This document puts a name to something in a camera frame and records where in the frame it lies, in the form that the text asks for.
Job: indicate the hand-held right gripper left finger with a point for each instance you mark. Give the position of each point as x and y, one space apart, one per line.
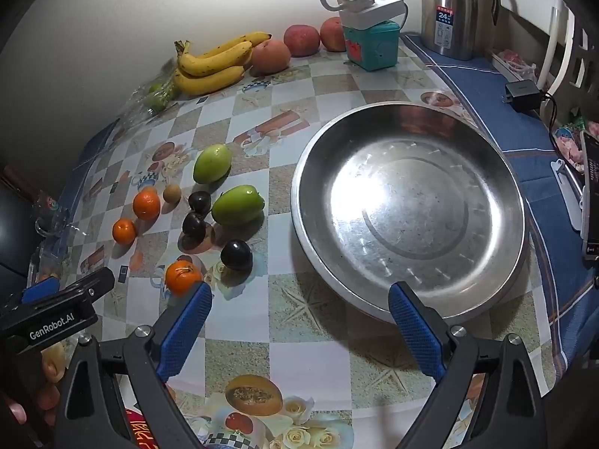
185 332

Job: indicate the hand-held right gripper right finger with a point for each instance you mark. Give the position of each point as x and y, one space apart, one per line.
416 329

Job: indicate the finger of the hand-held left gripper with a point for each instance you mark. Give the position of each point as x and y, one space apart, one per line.
40 291

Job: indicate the orange tangerine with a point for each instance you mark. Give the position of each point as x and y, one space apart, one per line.
183 277
146 204
124 231

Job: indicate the stainless steel basin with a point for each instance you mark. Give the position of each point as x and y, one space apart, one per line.
412 206

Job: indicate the dark purple plum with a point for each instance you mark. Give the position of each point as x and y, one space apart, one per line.
199 201

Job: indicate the green jujube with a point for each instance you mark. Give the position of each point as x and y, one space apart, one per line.
237 204
213 163

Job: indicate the tan longan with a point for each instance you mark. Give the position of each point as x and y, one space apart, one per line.
171 193

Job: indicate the person's left hand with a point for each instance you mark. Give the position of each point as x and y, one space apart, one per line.
51 365

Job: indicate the clear plastic container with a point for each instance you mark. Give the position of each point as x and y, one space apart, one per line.
47 262

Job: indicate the dark cabinet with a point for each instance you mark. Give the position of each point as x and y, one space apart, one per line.
11 234

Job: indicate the clear glass mug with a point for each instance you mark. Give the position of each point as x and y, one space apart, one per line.
51 215

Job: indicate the red printed packet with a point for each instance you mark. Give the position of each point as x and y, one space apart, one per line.
135 430

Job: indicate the checkered printed tablecloth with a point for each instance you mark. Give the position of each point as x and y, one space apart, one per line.
299 327

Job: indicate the white phone stand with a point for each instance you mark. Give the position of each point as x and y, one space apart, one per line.
566 191

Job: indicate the black smartphone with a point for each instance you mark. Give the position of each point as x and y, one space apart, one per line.
590 196

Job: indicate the clear plastic fruit box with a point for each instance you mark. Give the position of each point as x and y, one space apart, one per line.
149 96

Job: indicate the pink printed packet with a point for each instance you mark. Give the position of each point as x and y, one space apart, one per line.
568 142

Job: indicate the black charger adapter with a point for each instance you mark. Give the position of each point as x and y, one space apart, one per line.
522 96

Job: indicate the yellow banana bunch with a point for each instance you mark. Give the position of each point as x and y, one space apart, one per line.
210 63

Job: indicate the pink plastic bag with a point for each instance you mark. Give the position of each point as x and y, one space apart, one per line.
514 61

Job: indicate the teal plastic box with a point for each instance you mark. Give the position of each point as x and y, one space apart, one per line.
372 46

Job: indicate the pale orange apple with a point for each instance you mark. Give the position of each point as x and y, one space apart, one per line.
270 56

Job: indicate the red apple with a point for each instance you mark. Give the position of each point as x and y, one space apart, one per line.
333 33
302 39

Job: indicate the beige plastic lattice basket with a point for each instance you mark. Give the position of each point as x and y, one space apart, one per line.
585 65

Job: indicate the stainless steel thermos jug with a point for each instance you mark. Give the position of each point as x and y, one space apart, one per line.
451 9

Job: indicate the white power strip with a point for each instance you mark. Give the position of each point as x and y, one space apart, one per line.
369 7

